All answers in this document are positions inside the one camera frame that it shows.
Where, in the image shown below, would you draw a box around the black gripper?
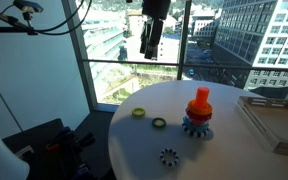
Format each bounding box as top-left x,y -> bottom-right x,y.
140,0 -> 171,59

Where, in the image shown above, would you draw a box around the orange toy ring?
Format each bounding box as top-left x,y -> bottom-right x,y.
187,99 -> 214,117

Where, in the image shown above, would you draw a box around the orange stacking rod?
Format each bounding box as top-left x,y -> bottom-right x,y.
195,86 -> 210,109

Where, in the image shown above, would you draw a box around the wooden tray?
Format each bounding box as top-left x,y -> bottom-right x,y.
237,96 -> 288,155

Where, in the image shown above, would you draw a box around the yellow-green toy ring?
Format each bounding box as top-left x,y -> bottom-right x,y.
131,106 -> 147,120

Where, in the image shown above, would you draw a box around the green toy ring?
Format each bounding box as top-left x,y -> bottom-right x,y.
151,117 -> 168,129

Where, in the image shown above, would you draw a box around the blue toy ring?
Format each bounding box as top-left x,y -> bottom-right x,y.
182,115 -> 210,133

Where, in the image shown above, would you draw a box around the black white striped base ring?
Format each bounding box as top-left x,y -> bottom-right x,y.
181,123 -> 211,139

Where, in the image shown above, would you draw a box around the black and white toy ring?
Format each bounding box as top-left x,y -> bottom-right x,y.
159,148 -> 180,168

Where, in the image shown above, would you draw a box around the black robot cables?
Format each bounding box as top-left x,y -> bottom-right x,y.
0,0 -> 93,34

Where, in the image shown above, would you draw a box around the camera on black mount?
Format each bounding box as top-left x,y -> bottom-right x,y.
0,0 -> 45,37

